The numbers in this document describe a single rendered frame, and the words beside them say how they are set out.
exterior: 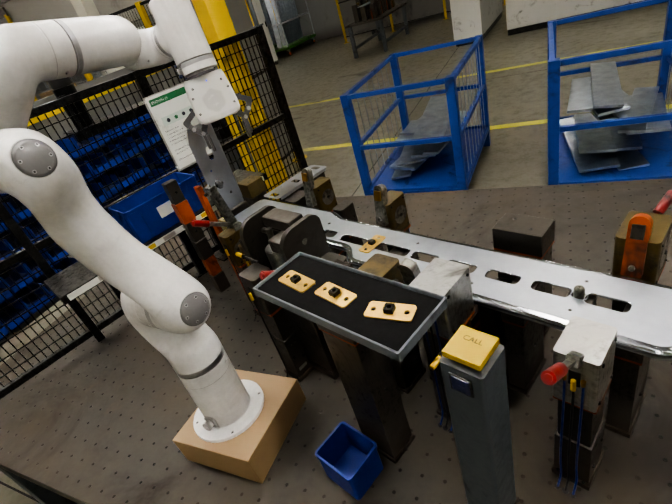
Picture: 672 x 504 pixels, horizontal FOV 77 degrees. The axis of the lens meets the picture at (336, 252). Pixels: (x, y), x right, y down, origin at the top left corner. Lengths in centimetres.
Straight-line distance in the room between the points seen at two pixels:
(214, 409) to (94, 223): 53
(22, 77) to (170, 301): 44
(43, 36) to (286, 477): 101
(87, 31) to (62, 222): 33
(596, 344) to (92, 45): 98
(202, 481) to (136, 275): 58
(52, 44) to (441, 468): 109
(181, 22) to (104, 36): 18
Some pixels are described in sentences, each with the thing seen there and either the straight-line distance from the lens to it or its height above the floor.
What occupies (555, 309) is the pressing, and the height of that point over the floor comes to 100.
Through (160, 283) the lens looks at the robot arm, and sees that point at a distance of 91.
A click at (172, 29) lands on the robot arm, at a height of 164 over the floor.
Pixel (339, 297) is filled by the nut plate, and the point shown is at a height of 116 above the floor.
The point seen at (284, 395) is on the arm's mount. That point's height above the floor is 79.
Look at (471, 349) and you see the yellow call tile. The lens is 64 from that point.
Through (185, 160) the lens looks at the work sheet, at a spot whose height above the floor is 117.
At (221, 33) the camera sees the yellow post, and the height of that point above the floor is 157.
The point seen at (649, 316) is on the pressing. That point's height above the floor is 100.
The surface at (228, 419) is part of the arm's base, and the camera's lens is 116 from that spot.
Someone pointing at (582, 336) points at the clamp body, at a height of 106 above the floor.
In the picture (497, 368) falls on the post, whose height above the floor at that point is 112.
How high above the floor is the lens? 163
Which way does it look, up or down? 32 degrees down
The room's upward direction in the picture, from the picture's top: 18 degrees counter-clockwise
